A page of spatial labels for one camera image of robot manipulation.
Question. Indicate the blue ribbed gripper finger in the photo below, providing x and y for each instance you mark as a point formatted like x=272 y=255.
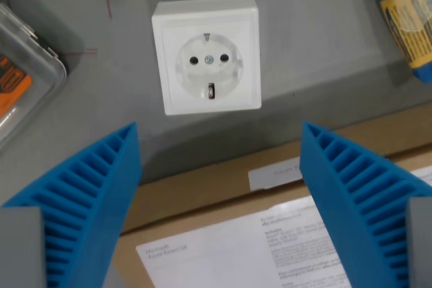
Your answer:
x=341 y=197
x=101 y=193

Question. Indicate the brown cardboard box white label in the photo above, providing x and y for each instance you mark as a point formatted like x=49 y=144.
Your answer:
x=209 y=207

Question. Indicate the clear plastic case orange insert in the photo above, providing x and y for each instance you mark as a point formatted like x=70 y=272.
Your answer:
x=20 y=82

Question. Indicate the blue yellow plastic package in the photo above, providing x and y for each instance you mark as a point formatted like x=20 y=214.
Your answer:
x=408 y=28

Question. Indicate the white wall socket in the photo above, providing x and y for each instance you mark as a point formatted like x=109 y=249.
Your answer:
x=209 y=55

